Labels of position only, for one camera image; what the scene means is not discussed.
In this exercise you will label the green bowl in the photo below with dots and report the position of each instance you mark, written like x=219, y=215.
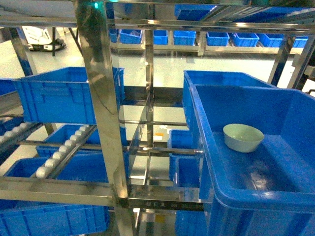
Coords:
x=242, y=138

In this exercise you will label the stainless steel shelf rack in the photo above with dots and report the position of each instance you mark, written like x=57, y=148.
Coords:
x=94, y=19

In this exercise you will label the large blue crate holding bowl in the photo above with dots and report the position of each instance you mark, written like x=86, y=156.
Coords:
x=268, y=192

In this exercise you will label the blue crate on rollers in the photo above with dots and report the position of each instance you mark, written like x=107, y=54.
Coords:
x=59, y=96

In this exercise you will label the white roller track centre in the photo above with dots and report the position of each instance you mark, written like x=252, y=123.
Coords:
x=61, y=144

